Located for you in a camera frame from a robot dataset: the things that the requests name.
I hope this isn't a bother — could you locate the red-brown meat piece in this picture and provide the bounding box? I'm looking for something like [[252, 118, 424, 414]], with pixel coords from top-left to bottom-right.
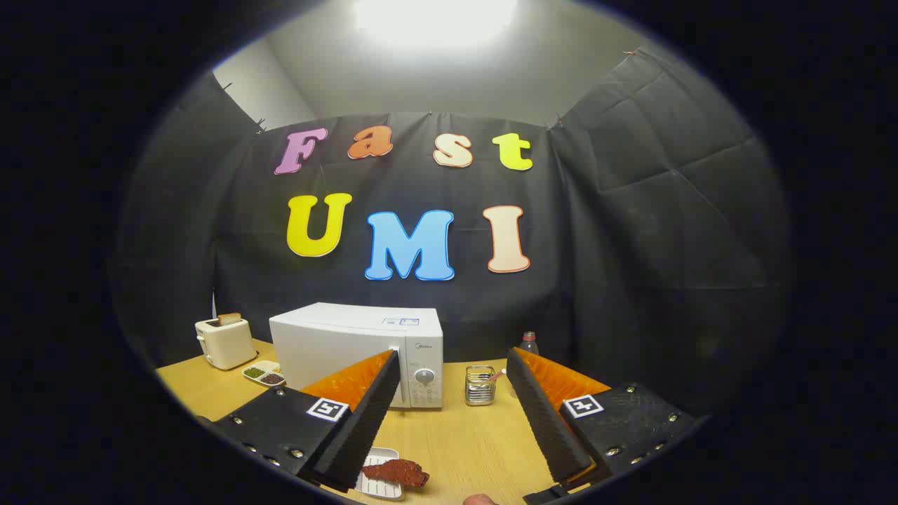
[[362, 459, 430, 488]]

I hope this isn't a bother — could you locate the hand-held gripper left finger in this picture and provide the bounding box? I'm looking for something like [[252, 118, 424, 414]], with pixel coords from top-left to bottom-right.
[[207, 349, 402, 493]]

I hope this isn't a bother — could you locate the bright ceiling light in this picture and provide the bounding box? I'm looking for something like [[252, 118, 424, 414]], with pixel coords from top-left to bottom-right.
[[351, 0, 520, 50]]

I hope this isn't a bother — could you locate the white divided bean dish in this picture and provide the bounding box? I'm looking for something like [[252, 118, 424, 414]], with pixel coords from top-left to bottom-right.
[[242, 361, 287, 388]]

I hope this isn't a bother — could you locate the small white ribbed plate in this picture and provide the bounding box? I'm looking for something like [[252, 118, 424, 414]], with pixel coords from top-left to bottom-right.
[[354, 447, 406, 501]]

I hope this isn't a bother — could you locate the black backdrop cloth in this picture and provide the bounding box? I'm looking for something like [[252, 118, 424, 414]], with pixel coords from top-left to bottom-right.
[[109, 46, 793, 422]]

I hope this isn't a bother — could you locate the metal wire basket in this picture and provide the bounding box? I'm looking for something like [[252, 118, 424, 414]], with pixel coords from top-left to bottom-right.
[[464, 365, 497, 407]]

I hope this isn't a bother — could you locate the white toaster oven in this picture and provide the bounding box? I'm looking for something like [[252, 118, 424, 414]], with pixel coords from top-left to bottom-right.
[[269, 302, 444, 410]]

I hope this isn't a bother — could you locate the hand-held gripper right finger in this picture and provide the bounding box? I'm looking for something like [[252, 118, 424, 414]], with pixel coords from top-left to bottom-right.
[[505, 346, 699, 504]]

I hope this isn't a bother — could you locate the cream toaster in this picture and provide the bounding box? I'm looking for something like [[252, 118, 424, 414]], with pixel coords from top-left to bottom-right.
[[195, 317, 258, 371]]

